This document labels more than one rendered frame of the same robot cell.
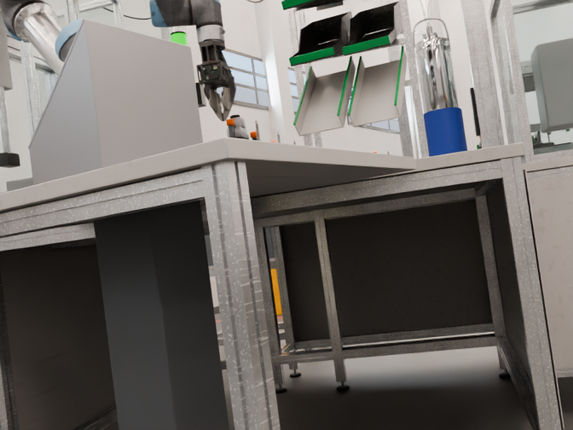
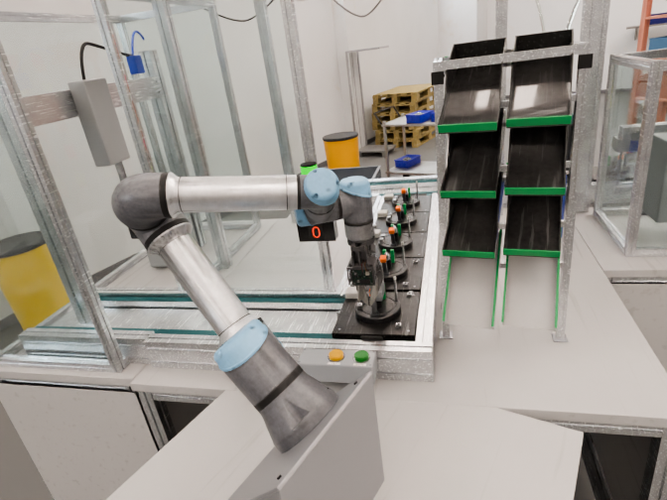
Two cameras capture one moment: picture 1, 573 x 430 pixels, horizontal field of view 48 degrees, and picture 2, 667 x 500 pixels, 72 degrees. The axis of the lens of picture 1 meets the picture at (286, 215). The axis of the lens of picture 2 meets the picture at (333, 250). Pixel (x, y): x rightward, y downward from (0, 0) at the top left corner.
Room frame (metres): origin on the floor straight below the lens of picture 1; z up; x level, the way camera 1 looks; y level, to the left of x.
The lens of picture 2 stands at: (0.67, 0.16, 1.73)
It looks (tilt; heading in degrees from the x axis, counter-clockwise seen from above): 24 degrees down; 3
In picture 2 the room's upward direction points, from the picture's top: 8 degrees counter-clockwise
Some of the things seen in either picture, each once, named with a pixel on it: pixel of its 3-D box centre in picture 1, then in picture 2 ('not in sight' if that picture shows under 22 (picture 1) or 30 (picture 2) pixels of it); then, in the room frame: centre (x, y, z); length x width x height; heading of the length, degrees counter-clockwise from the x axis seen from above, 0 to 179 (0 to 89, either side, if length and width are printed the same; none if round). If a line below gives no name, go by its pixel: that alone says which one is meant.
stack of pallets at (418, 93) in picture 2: not in sight; (407, 114); (9.11, -1.08, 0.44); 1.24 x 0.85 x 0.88; 148
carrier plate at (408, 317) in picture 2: not in sight; (378, 313); (1.88, 0.11, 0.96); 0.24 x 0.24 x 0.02; 76
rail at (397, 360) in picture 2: not in sight; (281, 353); (1.79, 0.42, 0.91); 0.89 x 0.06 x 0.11; 76
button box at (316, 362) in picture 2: not in sight; (337, 365); (1.69, 0.25, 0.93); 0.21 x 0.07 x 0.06; 76
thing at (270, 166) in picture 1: (162, 194); (336, 482); (1.39, 0.26, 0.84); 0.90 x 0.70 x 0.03; 58
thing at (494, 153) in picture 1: (282, 203); (396, 278); (2.31, 0.01, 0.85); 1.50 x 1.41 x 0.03; 76
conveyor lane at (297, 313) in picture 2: not in sight; (292, 321); (1.97, 0.40, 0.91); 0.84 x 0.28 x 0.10; 76
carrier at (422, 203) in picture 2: not in sight; (405, 195); (2.84, -0.12, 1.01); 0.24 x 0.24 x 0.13; 76
